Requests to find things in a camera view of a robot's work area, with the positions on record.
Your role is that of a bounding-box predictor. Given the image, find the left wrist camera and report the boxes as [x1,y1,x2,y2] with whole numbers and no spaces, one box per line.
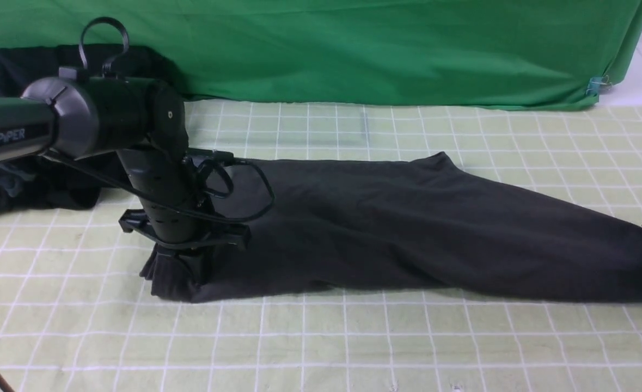
[186,148,238,167]

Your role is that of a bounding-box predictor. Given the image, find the green backdrop cloth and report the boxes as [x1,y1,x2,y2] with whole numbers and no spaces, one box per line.
[0,1,642,110]

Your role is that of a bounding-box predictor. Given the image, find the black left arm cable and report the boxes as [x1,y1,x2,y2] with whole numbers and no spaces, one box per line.
[0,16,276,392]

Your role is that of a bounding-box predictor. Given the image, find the black clothes pile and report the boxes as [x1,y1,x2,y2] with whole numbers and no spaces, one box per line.
[0,45,180,214]

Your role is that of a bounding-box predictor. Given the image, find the dark gray long-sleeve top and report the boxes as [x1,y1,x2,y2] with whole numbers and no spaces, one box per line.
[140,153,642,303]

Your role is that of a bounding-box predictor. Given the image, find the green grid cutting mat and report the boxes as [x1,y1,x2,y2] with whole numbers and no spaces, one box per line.
[0,100,642,391]

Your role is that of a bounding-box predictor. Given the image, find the teal binder clip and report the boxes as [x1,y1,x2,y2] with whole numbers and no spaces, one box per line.
[585,75,614,96]

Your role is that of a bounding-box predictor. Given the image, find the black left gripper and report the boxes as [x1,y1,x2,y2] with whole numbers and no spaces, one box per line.
[119,210,251,284]

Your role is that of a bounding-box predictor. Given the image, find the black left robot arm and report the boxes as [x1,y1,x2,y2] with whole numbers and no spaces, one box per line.
[0,76,250,282]

